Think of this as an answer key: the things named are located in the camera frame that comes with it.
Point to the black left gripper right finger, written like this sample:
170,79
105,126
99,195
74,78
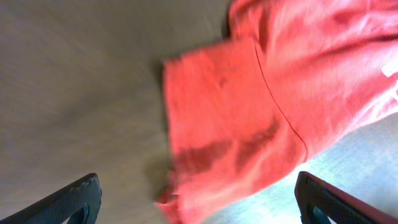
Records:
322,203

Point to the red orange t-shirt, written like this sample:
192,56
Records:
294,78

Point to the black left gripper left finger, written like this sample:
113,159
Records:
77,203

